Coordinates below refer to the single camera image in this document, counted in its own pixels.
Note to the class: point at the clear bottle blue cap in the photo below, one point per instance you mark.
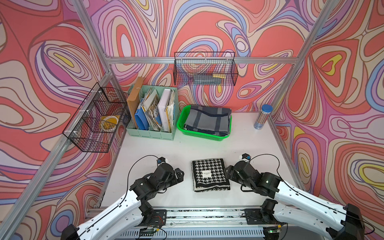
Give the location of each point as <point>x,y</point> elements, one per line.
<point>263,116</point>

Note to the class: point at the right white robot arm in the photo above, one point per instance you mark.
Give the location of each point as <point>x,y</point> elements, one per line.
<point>288,204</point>

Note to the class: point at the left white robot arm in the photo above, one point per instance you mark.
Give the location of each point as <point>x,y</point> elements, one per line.
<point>131,210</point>

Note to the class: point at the white book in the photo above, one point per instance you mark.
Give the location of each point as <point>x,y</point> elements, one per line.
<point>166,109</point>

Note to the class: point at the black wire basket back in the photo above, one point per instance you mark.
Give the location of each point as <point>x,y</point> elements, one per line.
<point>196,68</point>

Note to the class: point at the black wire basket left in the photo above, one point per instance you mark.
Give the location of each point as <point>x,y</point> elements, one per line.
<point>83,130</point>

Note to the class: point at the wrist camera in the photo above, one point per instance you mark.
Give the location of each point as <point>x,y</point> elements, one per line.
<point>246,157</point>
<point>161,160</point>

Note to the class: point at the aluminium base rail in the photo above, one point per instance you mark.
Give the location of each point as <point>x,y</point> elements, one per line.
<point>211,223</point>

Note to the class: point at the black wire basket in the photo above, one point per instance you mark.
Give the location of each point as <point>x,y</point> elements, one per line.
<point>83,130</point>
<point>196,68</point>

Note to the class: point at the yellow round item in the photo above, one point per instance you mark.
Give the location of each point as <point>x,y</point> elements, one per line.
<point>109,123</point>

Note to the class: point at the navy grey plaid scarf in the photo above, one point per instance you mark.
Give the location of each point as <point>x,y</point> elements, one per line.
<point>208,120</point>

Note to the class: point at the green circuit board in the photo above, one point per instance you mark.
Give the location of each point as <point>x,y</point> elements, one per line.
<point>147,232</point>

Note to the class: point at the brown cardboard folder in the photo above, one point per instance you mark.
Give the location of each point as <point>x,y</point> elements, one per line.
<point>133,99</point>

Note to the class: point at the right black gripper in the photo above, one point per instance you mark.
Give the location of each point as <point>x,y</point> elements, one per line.
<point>231,172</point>

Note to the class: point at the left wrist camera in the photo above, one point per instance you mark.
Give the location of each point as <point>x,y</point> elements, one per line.
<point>161,160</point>

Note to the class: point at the mint green file crate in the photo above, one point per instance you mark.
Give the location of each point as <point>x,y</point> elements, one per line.
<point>151,134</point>

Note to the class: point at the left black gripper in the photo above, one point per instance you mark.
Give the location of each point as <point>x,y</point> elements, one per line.
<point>180,177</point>

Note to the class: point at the small houndstooth scarf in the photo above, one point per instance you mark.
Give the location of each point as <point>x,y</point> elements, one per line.
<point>209,175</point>

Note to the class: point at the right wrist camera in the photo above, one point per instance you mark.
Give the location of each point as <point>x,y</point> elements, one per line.
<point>246,157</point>

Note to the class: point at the aluminium frame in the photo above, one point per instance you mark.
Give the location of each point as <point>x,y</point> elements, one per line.
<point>50,62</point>

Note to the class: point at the green plastic basket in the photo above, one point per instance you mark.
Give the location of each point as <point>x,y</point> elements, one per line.
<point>183,117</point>

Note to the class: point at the blue folder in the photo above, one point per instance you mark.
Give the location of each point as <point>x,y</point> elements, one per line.
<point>141,119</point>

